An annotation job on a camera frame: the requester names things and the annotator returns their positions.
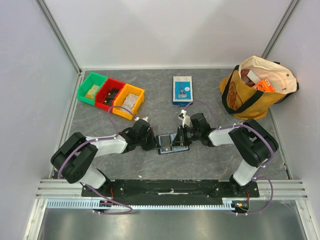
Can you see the tan blocks in green bin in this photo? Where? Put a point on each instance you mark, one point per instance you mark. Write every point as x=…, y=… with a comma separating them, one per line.
x=92, y=91

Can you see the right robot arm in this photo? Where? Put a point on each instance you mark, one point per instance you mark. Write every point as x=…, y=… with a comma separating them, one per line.
x=255, y=145

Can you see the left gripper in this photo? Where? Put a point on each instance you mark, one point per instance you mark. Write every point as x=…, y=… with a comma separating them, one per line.
x=153, y=143

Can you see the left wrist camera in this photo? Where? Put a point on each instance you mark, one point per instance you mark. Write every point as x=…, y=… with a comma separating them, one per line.
x=146, y=119

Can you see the black card holder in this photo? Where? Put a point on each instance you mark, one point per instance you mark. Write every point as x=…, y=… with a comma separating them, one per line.
x=174, y=149

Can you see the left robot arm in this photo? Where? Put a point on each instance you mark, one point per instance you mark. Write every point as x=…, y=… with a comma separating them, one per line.
x=74, y=158

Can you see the blue white box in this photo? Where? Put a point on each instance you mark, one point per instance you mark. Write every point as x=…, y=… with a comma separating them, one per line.
x=182, y=90

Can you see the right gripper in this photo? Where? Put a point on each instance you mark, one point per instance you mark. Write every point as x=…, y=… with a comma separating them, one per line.
x=180, y=136

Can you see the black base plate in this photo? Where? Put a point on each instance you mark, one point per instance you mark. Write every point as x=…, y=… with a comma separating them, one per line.
x=173, y=192

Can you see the yellow plastic bin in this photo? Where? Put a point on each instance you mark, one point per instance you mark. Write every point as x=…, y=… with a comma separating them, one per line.
x=121, y=111

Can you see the black VIP card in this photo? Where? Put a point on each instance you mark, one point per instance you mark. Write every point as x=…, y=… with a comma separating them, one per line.
x=165, y=142

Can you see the black parts in red bin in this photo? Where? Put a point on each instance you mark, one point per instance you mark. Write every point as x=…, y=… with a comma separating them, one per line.
x=111, y=95

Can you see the green plastic bin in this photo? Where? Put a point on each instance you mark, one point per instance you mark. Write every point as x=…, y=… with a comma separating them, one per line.
x=87, y=91

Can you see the plastic bags in yellow bin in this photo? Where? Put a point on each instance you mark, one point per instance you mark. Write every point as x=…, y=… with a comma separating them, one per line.
x=130, y=101

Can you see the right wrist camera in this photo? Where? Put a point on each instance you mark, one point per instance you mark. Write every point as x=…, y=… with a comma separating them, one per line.
x=186, y=120

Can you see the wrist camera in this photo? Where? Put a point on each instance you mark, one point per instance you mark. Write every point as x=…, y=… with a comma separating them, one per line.
x=146, y=119
x=186, y=120

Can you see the red plastic bin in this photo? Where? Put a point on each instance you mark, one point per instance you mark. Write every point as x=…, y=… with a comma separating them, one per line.
x=107, y=86

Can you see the yellow canvas tote bag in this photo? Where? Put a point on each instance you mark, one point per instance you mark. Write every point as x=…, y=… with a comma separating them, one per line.
x=241, y=100

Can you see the orange box in bag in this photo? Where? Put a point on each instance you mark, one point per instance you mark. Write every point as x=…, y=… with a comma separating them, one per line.
x=264, y=86

